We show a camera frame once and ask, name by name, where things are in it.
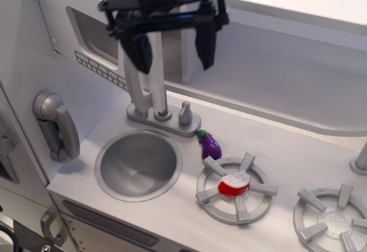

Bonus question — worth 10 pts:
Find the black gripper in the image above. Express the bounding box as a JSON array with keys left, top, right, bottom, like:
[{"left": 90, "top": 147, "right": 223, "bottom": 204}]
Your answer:
[{"left": 98, "top": 0, "right": 229, "bottom": 73}]

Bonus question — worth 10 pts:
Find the white microwave door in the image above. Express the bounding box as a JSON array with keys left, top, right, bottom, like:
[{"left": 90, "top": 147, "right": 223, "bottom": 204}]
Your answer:
[{"left": 30, "top": 0, "right": 169, "bottom": 112}]

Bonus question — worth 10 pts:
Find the silver toy faucet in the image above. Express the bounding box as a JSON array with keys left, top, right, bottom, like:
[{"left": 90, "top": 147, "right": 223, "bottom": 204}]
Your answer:
[{"left": 127, "top": 101, "right": 201, "bottom": 138}]

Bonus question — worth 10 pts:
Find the purple toy eggplant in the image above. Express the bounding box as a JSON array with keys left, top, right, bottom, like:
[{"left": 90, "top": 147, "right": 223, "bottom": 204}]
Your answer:
[{"left": 197, "top": 130, "right": 222, "bottom": 160}]

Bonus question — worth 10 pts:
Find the white upper shelf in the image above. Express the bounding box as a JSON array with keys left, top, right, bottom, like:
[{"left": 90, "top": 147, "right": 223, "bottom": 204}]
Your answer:
[{"left": 163, "top": 0, "right": 366, "bottom": 137}]

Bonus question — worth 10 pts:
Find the round metal sink basin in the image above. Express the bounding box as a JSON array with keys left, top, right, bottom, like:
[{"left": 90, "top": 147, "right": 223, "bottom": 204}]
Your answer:
[{"left": 94, "top": 130, "right": 183, "bottom": 202}]

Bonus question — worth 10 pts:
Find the red white toy slice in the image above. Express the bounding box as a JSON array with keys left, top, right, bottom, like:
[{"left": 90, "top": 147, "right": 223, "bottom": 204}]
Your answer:
[{"left": 217, "top": 170, "right": 251, "bottom": 196}]

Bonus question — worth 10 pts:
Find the left grey stove burner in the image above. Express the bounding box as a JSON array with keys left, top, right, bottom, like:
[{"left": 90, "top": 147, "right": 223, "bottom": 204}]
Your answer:
[{"left": 196, "top": 153, "right": 278, "bottom": 226}]

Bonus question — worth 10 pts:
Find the grey stove burner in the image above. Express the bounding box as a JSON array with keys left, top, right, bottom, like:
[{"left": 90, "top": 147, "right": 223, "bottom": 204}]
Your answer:
[
  {"left": 196, "top": 153, "right": 278, "bottom": 226},
  {"left": 293, "top": 184, "right": 366, "bottom": 251}
]

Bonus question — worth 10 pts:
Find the grey vent grille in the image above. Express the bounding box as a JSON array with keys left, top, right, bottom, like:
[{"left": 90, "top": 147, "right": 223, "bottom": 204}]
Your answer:
[{"left": 63, "top": 200, "right": 159, "bottom": 247}]

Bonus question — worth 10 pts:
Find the right grey stove burner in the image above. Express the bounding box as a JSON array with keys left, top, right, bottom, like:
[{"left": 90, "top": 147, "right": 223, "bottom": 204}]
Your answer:
[{"left": 293, "top": 184, "right": 366, "bottom": 251}]

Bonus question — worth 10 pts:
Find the grey post at right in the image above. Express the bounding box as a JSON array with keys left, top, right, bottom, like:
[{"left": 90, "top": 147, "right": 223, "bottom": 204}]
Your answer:
[{"left": 349, "top": 143, "right": 367, "bottom": 176}]

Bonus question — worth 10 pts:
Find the grey oven door handle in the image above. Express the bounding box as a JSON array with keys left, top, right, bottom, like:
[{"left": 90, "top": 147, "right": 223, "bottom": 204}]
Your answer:
[{"left": 40, "top": 210, "right": 68, "bottom": 247}]

